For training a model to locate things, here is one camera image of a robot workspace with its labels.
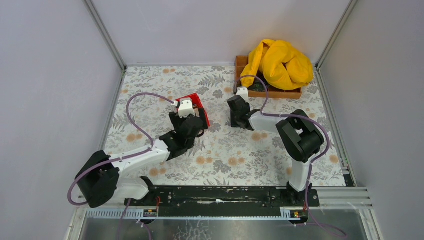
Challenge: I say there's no yellow cloth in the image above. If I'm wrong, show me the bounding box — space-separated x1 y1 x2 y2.
240 39 314 91

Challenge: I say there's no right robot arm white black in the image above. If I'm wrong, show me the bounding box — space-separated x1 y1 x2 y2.
227 95 330 193

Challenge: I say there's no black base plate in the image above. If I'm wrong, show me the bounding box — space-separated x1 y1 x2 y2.
124 185 320 219

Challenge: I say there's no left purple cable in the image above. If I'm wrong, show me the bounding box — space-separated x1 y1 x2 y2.
67 92 178 207

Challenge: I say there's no floral table mat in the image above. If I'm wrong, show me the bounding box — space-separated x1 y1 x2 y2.
93 65 347 187

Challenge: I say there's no purple cable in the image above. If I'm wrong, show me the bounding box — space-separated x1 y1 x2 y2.
233 74 332 206
67 92 178 207

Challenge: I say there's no red plastic bin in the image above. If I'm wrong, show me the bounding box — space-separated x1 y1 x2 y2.
173 93 210 130

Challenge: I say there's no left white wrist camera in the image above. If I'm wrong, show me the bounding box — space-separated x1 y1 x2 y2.
177 98 196 119

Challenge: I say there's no wooden tray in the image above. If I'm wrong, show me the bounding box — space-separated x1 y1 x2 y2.
234 55 302 99

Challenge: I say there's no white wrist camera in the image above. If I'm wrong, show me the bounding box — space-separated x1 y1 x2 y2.
235 86 250 103
177 98 196 119

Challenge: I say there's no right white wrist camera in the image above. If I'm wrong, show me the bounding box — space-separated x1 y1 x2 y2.
235 86 250 103

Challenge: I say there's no dark green object in tray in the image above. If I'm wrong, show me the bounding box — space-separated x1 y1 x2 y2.
248 78 270 92

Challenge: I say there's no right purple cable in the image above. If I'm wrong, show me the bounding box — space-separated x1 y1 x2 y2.
233 74 332 206

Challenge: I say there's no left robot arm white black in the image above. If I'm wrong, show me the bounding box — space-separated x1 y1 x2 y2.
72 108 210 208

